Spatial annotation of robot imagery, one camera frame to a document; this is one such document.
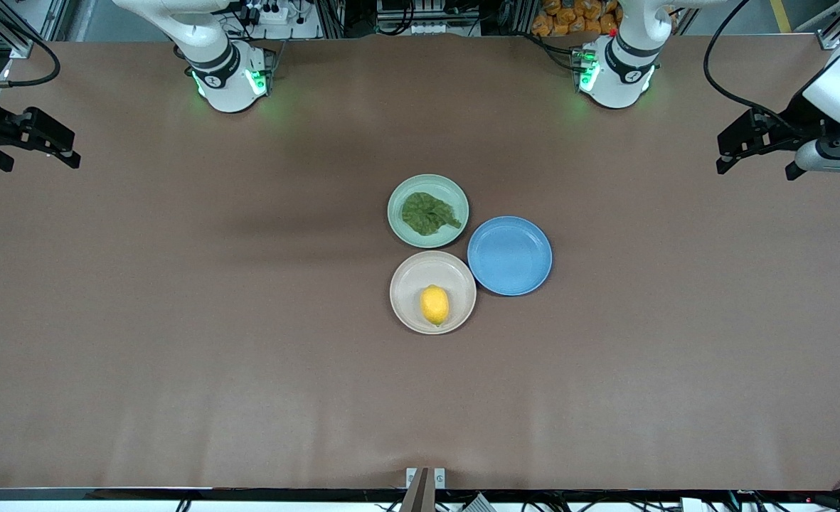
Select pale green plate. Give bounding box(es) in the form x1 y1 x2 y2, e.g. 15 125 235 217
387 174 470 249

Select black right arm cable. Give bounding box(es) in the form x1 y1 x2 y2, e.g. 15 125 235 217
0 0 62 90

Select white power strip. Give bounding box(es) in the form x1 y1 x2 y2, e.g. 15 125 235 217
243 0 294 26

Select beige plate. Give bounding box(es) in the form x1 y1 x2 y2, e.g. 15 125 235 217
389 250 477 335

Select black base cable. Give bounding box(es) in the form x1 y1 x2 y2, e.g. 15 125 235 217
525 31 585 73

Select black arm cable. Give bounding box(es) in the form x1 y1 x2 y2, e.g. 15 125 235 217
0 0 62 90
702 0 802 136

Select orange snack bags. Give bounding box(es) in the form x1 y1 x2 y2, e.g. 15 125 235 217
531 0 621 38

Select blue plate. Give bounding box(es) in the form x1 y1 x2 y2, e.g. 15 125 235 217
467 215 554 297

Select green lettuce leaf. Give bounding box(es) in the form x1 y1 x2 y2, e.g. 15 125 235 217
400 191 464 238

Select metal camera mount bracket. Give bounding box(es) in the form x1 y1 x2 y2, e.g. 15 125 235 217
400 466 447 512

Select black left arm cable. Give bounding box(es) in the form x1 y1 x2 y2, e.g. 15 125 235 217
702 0 802 136

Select yellow lemon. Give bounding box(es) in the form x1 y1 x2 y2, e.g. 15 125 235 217
420 284 451 327

